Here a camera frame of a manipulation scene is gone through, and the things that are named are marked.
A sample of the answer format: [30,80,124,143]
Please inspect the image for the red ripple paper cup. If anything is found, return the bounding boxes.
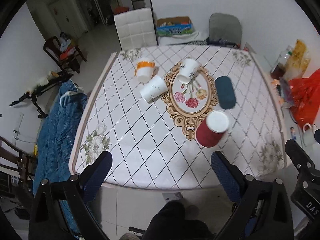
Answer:
[195,110,229,148]

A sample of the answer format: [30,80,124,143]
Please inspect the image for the dark teal paper cup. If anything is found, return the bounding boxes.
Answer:
[215,76,236,109]

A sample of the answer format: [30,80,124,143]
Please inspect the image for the white bird-print paper cup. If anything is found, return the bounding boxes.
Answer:
[140,75,168,103]

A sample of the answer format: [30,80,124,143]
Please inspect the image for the white orange-band paper cup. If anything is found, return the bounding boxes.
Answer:
[135,57,155,83]

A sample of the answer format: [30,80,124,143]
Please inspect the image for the white floral paper cup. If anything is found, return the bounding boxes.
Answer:
[177,59,200,84]

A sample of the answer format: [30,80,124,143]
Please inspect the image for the white mug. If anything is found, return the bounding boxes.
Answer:
[302,123,317,147]

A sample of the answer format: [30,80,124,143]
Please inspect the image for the blue quilted blanket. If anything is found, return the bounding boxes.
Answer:
[32,80,89,235]

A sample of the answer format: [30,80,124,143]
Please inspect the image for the orange plastic bag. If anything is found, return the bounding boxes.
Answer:
[289,69,320,128]

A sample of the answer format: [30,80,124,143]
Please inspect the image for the black tripod stand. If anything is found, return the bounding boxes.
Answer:
[9,71,73,119]

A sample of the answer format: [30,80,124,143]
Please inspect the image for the yellow snack bag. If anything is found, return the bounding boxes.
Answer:
[284,39,311,81]

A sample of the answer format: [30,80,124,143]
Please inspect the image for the floral patterned tablecloth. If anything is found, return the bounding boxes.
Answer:
[68,45,289,190]

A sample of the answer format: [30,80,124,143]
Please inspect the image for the dark wooden chair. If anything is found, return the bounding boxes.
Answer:
[43,32,87,74]

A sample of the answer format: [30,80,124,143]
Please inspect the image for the grey cushioned chair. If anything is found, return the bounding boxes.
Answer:
[207,12,242,49]

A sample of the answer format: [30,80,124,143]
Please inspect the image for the white padded chair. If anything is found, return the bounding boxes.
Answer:
[114,8,157,50]

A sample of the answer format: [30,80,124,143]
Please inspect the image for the cardboard box with items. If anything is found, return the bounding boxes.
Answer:
[156,16,193,37]

